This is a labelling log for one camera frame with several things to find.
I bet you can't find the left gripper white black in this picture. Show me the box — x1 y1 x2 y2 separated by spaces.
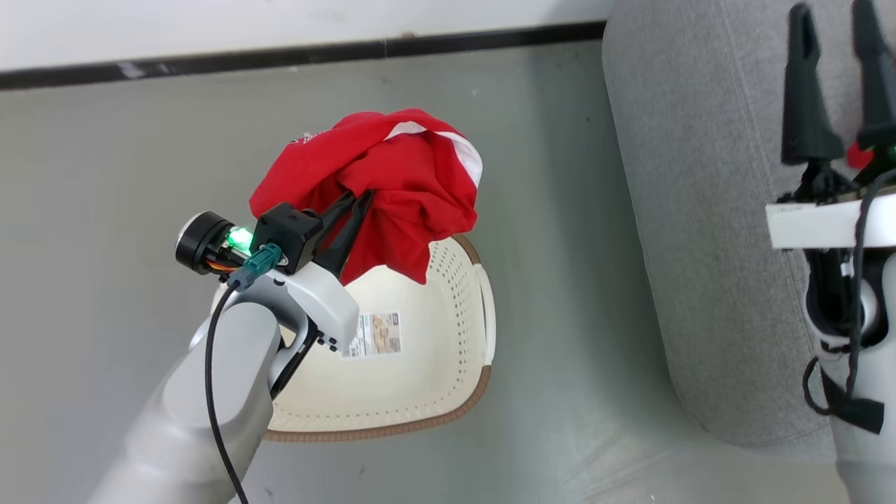
175 191 376 352

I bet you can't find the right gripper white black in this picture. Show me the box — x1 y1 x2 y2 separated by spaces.
765 0 896 351

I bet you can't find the red jersey shirt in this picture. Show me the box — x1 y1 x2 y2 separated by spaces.
249 108 484 286

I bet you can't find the printed basket label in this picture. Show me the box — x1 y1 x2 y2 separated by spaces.
342 311 403 359

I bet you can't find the cream perforated laundry basket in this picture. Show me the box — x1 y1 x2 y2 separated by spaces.
210 234 496 443

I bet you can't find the grey fabric sofa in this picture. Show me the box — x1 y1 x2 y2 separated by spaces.
602 0 896 449

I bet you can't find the black wall baseboard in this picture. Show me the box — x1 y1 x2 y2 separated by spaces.
0 21 607 92

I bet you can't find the black cable with teal plug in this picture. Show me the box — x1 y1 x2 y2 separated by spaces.
205 243 284 504

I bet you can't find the black cable strap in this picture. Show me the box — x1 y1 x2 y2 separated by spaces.
820 367 885 435

